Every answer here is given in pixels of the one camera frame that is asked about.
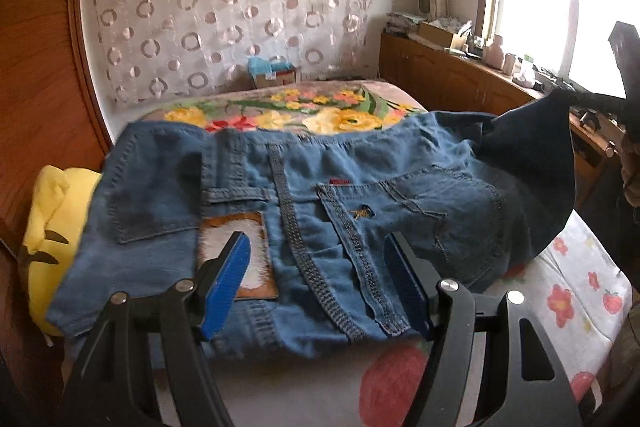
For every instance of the wooden headboard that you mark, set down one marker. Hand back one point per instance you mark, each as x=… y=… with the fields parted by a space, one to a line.
x=40 y=82

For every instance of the wooden cabinet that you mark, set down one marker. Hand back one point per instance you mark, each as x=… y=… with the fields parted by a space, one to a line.
x=440 y=77

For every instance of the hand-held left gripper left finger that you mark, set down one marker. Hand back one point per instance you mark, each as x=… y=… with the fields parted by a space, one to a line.
x=226 y=281

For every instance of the yellow floral blanket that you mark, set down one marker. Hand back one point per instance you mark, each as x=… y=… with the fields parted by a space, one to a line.
x=325 y=117

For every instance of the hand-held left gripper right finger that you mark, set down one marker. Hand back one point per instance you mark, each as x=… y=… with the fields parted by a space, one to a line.
x=407 y=278

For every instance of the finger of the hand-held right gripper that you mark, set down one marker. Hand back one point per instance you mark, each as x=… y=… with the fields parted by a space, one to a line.
x=597 y=99

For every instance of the stack of papers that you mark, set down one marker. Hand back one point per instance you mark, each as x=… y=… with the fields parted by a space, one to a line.
x=402 y=23

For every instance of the long cardboard box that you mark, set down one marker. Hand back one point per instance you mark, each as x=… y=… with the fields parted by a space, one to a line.
x=442 y=36

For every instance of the person's right hand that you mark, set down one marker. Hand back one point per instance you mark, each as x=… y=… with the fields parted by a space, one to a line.
x=632 y=167

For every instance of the yellow plush pillow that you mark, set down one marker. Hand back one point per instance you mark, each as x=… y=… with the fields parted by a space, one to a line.
x=45 y=217

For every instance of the small cardboard box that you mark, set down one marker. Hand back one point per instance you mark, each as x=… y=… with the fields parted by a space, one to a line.
x=272 y=74

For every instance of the blue denim pants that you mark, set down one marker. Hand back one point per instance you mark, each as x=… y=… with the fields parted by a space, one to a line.
x=300 y=187

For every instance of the white bottle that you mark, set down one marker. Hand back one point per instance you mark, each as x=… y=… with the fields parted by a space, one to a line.
x=496 y=52

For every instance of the strawberry print bed sheet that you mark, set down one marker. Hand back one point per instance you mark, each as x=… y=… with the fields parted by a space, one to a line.
x=575 y=287

